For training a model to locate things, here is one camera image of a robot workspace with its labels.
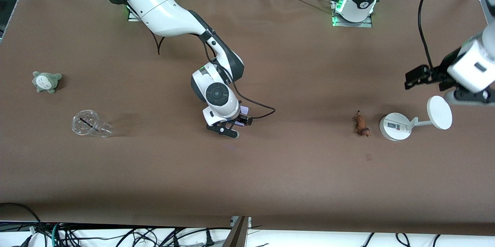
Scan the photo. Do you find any lilac folding phone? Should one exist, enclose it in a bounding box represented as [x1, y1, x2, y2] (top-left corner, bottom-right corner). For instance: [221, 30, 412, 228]
[236, 106, 250, 128]

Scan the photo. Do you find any brown lion statue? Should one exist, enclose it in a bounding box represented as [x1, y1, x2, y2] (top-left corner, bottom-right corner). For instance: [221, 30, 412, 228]
[353, 111, 371, 138]

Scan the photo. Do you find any brown table cover mat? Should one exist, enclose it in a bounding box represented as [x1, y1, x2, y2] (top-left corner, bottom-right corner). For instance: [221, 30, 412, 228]
[0, 0, 495, 236]

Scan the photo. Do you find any white desk lamp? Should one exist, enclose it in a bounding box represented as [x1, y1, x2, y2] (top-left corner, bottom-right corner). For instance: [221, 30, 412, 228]
[379, 95, 453, 141]

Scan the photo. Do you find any aluminium profile beam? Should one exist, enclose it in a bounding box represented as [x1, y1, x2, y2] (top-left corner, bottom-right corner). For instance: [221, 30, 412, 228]
[222, 216, 250, 247]

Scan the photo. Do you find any clear plastic cup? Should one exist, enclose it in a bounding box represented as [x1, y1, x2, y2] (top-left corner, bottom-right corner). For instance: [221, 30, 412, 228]
[71, 109, 113, 138]

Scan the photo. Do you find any grey-green plush toy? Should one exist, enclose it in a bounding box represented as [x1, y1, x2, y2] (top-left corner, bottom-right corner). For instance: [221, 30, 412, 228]
[32, 71, 63, 94]

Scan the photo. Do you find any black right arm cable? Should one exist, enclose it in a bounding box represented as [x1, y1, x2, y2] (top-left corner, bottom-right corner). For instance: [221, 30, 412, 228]
[153, 31, 276, 120]

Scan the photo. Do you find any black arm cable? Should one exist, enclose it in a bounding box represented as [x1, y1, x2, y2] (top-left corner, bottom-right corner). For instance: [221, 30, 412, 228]
[153, 31, 276, 120]
[418, 0, 445, 70]

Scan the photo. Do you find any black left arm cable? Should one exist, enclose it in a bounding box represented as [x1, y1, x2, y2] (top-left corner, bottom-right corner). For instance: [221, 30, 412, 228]
[418, 0, 445, 70]

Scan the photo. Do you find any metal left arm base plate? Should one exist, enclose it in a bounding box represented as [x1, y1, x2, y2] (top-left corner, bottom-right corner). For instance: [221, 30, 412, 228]
[332, 0, 372, 28]

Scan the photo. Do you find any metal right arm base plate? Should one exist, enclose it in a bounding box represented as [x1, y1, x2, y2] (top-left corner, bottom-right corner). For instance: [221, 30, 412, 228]
[128, 7, 145, 22]

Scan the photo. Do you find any black looped cable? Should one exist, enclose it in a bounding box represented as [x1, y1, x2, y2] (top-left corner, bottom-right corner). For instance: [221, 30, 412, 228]
[0, 203, 41, 236]

